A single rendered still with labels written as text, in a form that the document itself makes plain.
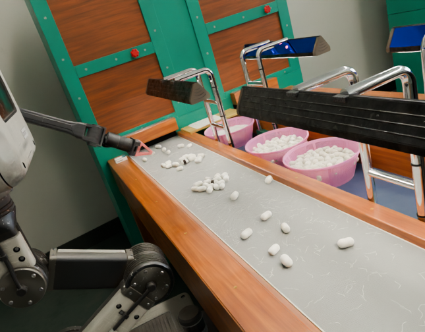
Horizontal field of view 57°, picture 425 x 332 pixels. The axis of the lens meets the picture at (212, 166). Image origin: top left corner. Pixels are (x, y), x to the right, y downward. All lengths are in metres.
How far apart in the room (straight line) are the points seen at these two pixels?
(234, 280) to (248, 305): 0.09
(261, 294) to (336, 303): 0.15
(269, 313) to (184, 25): 1.73
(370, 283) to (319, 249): 0.16
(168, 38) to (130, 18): 0.22
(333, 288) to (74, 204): 2.37
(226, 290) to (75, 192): 2.20
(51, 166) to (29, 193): 0.23
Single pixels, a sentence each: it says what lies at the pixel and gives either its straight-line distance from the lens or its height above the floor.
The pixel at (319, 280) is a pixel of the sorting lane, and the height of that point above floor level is 0.74.
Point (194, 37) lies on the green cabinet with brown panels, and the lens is 2.26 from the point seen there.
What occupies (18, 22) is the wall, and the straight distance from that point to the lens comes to 2.86.
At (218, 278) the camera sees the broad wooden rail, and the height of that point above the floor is 0.76.
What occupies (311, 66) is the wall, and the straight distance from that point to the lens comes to 3.86.
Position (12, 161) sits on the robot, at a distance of 0.82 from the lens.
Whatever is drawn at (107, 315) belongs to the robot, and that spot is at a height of 0.71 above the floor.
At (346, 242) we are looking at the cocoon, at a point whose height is 0.76.
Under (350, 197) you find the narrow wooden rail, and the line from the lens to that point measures 1.11.
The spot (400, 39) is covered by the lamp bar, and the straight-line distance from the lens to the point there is 1.37.
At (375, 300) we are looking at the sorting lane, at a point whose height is 0.74.
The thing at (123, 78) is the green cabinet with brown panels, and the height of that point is 1.14.
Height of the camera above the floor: 1.31
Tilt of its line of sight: 21 degrees down
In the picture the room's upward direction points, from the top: 18 degrees counter-clockwise
